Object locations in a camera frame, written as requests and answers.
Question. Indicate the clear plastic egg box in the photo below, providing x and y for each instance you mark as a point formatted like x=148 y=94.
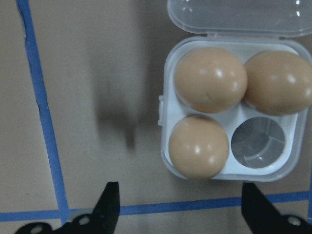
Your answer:
x=291 y=151

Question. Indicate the brown egg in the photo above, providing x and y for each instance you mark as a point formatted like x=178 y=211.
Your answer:
x=280 y=83
x=209 y=80
x=198 y=146

